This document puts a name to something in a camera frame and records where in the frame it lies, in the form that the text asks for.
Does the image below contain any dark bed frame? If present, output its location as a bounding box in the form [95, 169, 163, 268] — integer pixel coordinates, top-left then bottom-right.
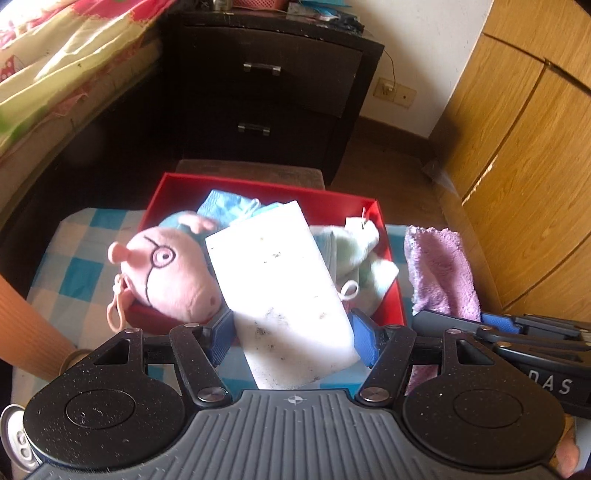
[0, 60, 186, 282]

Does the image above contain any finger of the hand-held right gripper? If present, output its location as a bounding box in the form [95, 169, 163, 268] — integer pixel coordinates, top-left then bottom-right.
[481, 313, 591, 344]
[412, 309, 591, 366]

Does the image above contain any pink pig plush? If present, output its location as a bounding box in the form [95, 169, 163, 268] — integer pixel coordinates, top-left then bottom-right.
[107, 211, 223, 334]

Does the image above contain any thin black cable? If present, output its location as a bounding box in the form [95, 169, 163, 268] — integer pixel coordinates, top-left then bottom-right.
[382, 46, 399, 91]

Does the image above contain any white sponge block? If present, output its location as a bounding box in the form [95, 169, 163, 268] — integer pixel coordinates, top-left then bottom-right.
[204, 200, 362, 391]

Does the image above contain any floral blanket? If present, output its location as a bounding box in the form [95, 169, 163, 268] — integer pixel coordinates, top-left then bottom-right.
[0, 0, 177, 158]

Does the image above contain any pink basket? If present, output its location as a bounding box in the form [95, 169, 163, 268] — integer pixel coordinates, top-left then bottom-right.
[231, 0, 288, 13]

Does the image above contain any blue drink can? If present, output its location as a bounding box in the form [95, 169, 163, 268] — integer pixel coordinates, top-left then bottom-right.
[0, 404, 38, 474]

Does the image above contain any wooden wardrobe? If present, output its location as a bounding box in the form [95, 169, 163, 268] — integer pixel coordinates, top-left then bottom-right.
[427, 0, 591, 315]

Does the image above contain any blue face mask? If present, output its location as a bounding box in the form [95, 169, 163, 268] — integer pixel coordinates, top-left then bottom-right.
[196, 189, 279, 232]

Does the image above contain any person's right hand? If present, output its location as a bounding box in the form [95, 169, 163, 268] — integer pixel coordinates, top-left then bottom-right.
[555, 414, 583, 479]

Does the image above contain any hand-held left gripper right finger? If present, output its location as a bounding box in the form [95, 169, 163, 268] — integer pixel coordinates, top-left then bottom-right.
[348, 308, 496, 409]

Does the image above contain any dark wooden nightstand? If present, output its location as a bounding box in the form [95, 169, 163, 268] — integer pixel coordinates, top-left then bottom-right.
[157, 9, 387, 186]

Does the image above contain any light green towel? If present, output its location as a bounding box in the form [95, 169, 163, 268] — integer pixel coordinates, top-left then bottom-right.
[309, 216, 400, 311]

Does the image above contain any purple fleece cloth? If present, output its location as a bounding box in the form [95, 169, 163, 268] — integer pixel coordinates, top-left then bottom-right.
[404, 225, 482, 394]

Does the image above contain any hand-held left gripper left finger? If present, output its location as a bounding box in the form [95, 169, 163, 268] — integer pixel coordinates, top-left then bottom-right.
[89, 308, 236, 409]

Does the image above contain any orange ribbed container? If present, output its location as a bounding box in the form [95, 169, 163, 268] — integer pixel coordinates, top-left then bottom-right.
[0, 271, 93, 385]

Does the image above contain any red cardboard box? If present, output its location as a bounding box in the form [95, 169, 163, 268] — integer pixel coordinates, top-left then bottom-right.
[127, 172, 408, 339]

